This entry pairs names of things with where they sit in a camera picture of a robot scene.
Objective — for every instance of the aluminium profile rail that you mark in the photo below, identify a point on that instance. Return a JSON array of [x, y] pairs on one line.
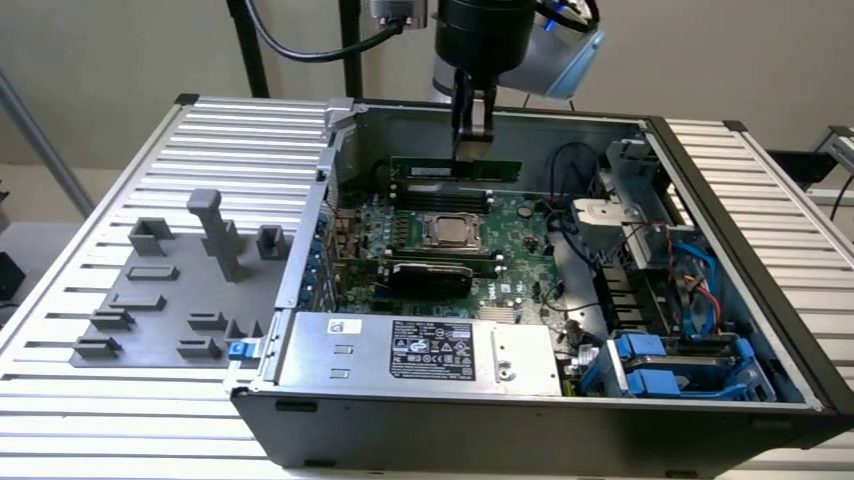
[[834, 142]]

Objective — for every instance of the grey plastic parts rack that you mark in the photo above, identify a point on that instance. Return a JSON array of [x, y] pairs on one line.
[[160, 310]]

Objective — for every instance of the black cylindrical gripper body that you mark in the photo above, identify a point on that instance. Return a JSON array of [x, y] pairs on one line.
[[483, 35]]

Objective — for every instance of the silver CPU in socket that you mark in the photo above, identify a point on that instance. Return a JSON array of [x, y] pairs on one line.
[[446, 229]]

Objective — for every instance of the black open PC case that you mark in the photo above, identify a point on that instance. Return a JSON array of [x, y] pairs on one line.
[[507, 430]]

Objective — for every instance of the black box beside table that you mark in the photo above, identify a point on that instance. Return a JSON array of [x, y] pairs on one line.
[[8, 277]]

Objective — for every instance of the silver power supply unit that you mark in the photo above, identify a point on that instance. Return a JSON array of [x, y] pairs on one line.
[[414, 352]]

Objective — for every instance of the green RAM stick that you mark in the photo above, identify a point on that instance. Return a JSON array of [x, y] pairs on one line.
[[440, 188], [427, 169]]

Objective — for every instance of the blue case latch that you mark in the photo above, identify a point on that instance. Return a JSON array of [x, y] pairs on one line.
[[242, 350]]

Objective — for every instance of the silver metal drive cage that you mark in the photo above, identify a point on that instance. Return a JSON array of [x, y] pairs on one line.
[[641, 200]]

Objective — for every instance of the grey aluminium frame bar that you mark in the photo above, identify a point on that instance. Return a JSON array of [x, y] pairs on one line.
[[47, 145]]

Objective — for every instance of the blue disk bay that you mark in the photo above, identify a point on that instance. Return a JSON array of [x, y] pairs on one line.
[[650, 367]]

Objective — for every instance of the black stand pole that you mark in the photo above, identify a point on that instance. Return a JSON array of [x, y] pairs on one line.
[[250, 50], [351, 50]]

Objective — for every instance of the black graphics card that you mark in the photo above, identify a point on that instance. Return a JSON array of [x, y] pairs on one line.
[[430, 277]]

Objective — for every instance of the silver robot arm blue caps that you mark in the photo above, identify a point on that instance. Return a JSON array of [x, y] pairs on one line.
[[563, 55]]

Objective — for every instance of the small silver heat sink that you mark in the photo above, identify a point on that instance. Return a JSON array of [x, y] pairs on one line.
[[498, 314]]

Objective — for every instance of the green motherboard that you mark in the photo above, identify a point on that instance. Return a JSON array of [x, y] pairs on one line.
[[514, 260]]

